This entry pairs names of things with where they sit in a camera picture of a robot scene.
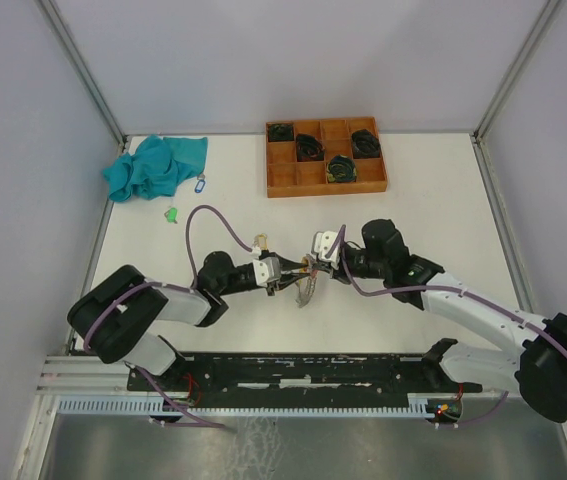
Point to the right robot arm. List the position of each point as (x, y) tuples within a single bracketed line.
[(528, 352)]

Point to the rolled dark fabric right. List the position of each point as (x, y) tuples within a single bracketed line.
[(365, 144)]

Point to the rolled dark fabric green pattern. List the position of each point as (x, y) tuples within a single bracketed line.
[(341, 169)]

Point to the key with blue tag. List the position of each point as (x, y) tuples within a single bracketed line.
[(200, 184)]

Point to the metal keyring organizer yellow handle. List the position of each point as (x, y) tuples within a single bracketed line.
[(306, 286)]

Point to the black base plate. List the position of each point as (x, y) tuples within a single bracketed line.
[(294, 380)]

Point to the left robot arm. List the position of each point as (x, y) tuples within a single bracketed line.
[(115, 317)]

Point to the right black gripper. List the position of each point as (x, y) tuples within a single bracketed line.
[(334, 273)]

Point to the aluminium frame post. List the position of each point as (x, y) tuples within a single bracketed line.
[(61, 30), (517, 67)]

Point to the white cable duct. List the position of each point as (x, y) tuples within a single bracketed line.
[(156, 407)]

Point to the teal cloth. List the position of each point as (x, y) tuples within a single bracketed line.
[(156, 168)]

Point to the left aluminium frame post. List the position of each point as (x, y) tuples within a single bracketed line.
[(61, 30)]

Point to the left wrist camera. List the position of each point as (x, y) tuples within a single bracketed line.
[(266, 271)]

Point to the rolled dark fabric red pattern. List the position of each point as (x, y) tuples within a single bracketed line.
[(308, 148)]

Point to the key with green tag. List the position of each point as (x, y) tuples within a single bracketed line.
[(171, 215)]

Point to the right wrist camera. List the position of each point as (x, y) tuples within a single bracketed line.
[(326, 247)]

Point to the rolled dark fabric far left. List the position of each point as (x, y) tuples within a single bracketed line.
[(280, 132)]

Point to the right aluminium frame post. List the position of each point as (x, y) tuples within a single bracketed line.
[(517, 67)]

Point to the key with yellow framed tag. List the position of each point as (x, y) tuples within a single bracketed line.
[(260, 242)]

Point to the wooden compartment tray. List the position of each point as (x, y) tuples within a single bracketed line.
[(287, 178)]

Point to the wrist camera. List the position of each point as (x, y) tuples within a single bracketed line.
[(326, 247), (266, 271)]

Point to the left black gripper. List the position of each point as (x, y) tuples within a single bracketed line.
[(286, 264)]

